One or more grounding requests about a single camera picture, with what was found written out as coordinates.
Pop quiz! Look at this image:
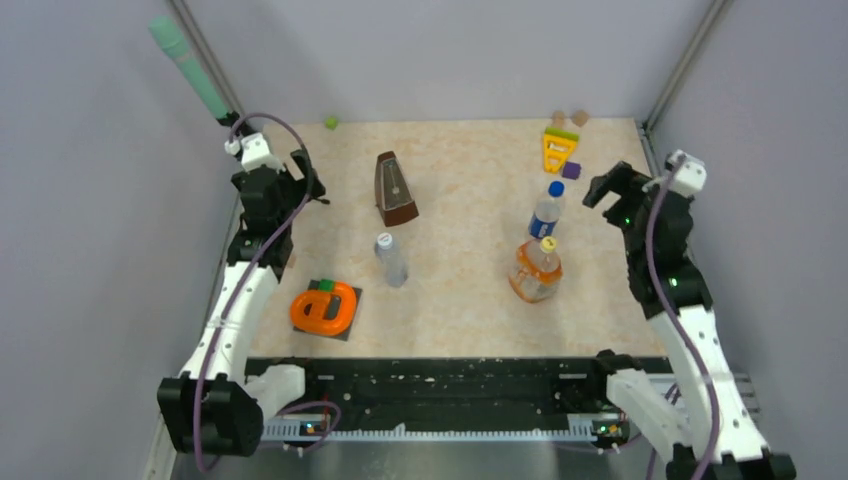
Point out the blue cap labelled bottle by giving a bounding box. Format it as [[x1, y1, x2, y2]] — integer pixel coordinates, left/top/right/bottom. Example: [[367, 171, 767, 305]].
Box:
[[528, 181, 566, 240]]

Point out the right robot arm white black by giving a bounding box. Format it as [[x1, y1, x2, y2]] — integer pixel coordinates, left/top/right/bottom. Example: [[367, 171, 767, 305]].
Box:
[[583, 153, 797, 479]]

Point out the purple cube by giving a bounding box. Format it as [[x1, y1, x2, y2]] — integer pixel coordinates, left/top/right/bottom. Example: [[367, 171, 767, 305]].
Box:
[[561, 161, 582, 180]]

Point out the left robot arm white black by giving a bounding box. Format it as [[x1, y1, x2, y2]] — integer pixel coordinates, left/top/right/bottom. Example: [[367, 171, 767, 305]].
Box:
[[157, 148, 326, 468]]

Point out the mint green microphone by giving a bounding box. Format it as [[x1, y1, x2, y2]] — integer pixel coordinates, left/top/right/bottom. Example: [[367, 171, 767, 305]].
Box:
[[148, 16, 230, 125]]

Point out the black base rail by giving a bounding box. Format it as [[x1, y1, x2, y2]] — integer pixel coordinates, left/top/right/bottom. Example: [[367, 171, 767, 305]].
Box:
[[246, 357, 622, 434]]

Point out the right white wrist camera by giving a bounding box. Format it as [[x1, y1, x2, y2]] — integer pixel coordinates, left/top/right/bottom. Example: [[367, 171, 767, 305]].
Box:
[[665, 149, 707, 198]]

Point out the tan wooden block left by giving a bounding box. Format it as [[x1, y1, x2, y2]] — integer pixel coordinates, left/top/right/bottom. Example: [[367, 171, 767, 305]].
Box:
[[551, 110, 567, 130]]

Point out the black tripod microphone stand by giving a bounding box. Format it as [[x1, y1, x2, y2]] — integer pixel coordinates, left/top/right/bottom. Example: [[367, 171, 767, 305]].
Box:
[[216, 111, 256, 139]]

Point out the grey toothed cable tray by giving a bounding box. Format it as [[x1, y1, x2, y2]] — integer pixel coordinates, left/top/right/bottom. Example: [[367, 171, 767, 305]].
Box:
[[261, 413, 623, 443]]

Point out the brown wooden metronome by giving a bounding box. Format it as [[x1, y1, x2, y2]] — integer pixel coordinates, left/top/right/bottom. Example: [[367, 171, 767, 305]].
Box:
[[374, 151, 419, 227]]

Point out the yellow triangular toy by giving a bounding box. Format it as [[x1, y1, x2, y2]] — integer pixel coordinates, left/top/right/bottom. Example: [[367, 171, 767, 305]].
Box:
[[542, 126, 580, 174]]

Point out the tan wooden block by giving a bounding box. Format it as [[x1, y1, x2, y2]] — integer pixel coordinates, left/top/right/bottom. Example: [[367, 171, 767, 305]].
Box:
[[571, 109, 591, 128], [551, 110, 567, 130]]

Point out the small green block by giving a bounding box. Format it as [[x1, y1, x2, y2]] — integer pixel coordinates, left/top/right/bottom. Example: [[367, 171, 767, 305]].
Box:
[[317, 279, 336, 293]]

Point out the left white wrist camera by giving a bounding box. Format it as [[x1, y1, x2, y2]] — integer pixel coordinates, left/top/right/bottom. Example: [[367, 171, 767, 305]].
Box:
[[224, 133, 286, 173]]

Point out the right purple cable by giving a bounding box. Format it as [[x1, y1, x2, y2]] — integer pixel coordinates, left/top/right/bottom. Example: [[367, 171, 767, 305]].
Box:
[[616, 158, 723, 480]]

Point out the orange tape dispenser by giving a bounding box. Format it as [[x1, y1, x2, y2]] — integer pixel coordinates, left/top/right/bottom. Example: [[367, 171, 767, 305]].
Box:
[[289, 281, 358, 338]]

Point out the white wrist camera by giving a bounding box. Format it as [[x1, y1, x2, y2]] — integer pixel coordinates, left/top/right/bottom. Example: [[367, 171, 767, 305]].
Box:
[[665, 149, 707, 198], [224, 133, 286, 173]]

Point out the tan wooden block right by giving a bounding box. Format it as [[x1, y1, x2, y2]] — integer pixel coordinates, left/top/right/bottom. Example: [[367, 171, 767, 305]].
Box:
[[571, 109, 591, 128]]

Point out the clear small water bottle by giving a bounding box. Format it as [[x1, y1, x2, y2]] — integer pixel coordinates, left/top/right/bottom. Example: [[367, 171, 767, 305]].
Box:
[[374, 232, 408, 288]]

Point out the orange juice bottle yellow cap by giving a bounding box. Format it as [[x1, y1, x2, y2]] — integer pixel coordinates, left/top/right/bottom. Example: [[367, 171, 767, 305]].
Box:
[[508, 236, 563, 303]]

